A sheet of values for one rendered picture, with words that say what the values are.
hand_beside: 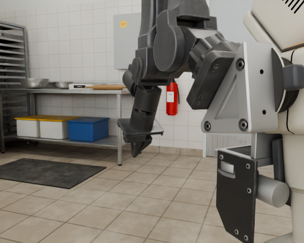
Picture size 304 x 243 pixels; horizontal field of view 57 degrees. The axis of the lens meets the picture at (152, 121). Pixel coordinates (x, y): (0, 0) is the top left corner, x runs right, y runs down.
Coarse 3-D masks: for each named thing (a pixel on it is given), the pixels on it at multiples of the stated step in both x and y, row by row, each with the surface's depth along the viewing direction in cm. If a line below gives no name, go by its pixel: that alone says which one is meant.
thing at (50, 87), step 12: (48, 84) 430; (108, 84) 396; (120, 84) 389; (0, 96) 381; (120, 96) 319; (0, 108) 381; (120, 108) 320; (0, 120) 382; (0, 132) 385; (120, 132) 323; (0, 144) 387; (84, 144) 345; (96, 144) 339; (108, 144) 339; (120, 144) 325; (120, 156) 327
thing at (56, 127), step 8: (40, 120) 372; (48, 120) 367; (56, 120) 363; (64, 120) 366; (40, 128) 375; (48, 128) 370; (56, 128) 366; (64, 128) 368; (48, 136) 372; (56, 136) 367; (64, 136) 369
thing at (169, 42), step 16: (176, 0) 47; (192, 0) 46; (160, 16) 47; (176, 16) 46; (192, 16) 46; (208, 16) 48; (160, 32) 47; (176, 32) 44; (160, 48) 48; (176, 48) 43; (160, 64) 48; (176, 64) 45
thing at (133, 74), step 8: (136, 64) 58; (128, 72) 69; (136, 72) 58; (128, 80) 67; (136, 80) 60; (144, 80) 61; (152, 80) 62; (160, 80) 63; (168, 80) 62; (128, 88) 67
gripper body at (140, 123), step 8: (136, 112) 64; (144, 112) 64; (152, 112) 64; (120, 120) 68; (128, 120) 69; (136, 120) 65; (144, 120) 65; (152, 120) 66; (128, 128) 66; (136, 128) 66; (144, 128) 66; (152, 128) 69; (160, 128) 69
